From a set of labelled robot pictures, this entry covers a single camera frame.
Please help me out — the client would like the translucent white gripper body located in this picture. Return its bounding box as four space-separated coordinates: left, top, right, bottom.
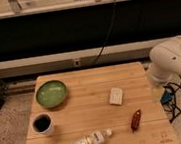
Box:
147 72 164 102

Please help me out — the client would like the green ceramic bowl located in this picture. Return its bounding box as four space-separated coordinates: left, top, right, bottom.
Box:
36 80 67 109

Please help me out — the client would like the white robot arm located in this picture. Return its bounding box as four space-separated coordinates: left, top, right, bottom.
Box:
146 36 181 102

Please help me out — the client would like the dark red chili pepper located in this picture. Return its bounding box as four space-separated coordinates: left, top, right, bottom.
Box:
131 109 141 131

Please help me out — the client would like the white rectangular sponge block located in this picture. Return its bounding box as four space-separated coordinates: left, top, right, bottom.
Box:
109 87 123 106

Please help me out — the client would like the clear plastic bottle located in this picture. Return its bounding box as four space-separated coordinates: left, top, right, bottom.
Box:
73 128 113 144

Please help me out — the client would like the white cup with dark liquid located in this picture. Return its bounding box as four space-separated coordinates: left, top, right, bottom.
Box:
31 113 55 136

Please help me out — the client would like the black hanging cable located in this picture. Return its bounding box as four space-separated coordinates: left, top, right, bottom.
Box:
81 0 128 66

